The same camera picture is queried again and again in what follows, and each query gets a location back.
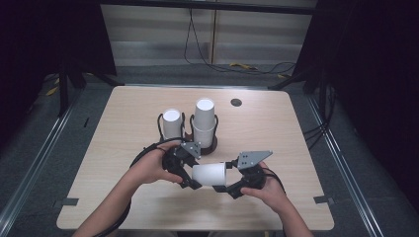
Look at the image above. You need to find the black metal stand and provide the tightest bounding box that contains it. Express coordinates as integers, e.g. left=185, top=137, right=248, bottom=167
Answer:
left=267, top=69, right=331, bottom=111
left=56, top=63, right=126, bottom=119

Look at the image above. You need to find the metal floor rail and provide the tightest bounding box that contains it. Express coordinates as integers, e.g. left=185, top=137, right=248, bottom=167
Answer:
left=305, top=94, right=385, bottom=237
left=0, top=107, right=76, bottom=229

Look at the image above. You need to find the hand-held gripper black cable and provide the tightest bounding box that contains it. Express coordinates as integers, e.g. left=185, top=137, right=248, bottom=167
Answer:
left=93, top=136, right=186, bottom=237
left=262, top=167, right=288, bottom=196

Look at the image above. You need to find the dark double cup holder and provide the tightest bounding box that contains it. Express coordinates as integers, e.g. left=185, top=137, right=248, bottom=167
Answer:
left=157, top=112, right=219, bottom=156

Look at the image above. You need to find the black hanging wall cable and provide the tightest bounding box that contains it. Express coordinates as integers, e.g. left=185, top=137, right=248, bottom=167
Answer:
left=183, top=8, right=297, bottom=75

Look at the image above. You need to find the tall white paper cup stack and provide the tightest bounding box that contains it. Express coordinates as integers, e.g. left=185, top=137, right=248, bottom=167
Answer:
left=192, top=97, right=216, bottom=150

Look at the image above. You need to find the person's left hand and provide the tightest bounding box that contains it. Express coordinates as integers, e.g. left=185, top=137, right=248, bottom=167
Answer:
left=129, top=146, right=184, bottom=186

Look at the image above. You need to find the person's right hand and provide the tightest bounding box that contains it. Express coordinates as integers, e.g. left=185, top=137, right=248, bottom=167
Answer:
left=240, top=161, right=288, bottom=215

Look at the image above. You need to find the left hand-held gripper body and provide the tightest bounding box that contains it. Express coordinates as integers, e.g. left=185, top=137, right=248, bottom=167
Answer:
left=161, top=141, right=203, bottom=176

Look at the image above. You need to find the grey tape strip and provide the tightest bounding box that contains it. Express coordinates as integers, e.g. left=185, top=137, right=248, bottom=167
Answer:
left=312, top=195, right=335, bottom=205
left=53, top=197, right=80, bottom=208

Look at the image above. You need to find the left hand-held gripper black cable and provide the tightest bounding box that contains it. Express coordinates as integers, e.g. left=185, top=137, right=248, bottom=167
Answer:
left=93, top=136, right=186, bottom=237

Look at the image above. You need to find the bundle of black floor cables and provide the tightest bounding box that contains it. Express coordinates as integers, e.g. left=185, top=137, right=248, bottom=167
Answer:
left=302, top=84, right=338, bottom=151

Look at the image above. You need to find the dark curtain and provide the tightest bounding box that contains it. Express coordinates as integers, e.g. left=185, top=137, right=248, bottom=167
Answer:
left=292, top=0, right=419, bottom=206
left=0, top=0, right=118, bottom=149

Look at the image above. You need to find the single white paper cup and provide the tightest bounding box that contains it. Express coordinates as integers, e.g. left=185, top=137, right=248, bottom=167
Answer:
left=191, top=162, right=228, bottom=188

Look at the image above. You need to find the short white paper cup stack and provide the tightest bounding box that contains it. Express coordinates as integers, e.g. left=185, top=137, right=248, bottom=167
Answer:
left=162, top=108, right=183, bottom=140

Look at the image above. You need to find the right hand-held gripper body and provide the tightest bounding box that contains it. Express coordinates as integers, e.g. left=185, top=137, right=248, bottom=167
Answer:
left=236, top=150, right=274, bottom=191

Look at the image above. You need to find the right hand-held gripper black cable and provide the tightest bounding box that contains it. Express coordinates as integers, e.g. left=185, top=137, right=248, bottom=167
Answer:
left=262, top=167, right=288, bottom=196

